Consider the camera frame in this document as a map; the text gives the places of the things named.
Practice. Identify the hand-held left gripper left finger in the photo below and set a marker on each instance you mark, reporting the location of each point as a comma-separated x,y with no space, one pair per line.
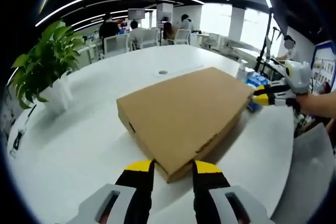
123,205

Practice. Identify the clear capped white pump bottle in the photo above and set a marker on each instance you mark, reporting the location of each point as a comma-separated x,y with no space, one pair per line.
242,72

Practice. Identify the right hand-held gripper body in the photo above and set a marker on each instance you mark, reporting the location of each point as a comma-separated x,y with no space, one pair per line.
299,77

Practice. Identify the green plant in white pot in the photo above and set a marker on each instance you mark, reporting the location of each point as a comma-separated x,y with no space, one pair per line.
44,58

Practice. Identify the blue white wall poster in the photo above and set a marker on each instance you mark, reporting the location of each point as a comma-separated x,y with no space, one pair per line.
325,64

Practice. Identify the hanging dark display screen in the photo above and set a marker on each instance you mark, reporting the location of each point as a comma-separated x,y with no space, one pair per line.
136,14

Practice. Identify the brown cardboard shoe box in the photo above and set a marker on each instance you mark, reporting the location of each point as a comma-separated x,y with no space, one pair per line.
183,113

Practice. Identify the row of white office chairs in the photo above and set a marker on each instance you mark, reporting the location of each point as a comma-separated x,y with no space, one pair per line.
115,44

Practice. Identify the blue floral soft tissue pack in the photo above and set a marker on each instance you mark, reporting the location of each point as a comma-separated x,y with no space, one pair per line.
258,81

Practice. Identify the blue white wet wipes pack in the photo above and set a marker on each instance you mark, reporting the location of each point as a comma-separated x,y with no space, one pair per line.
253,107

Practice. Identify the black tripod stand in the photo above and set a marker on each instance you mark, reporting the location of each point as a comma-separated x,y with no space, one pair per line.
268,32

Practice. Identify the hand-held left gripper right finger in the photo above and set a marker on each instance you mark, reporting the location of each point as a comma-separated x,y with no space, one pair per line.
218,203

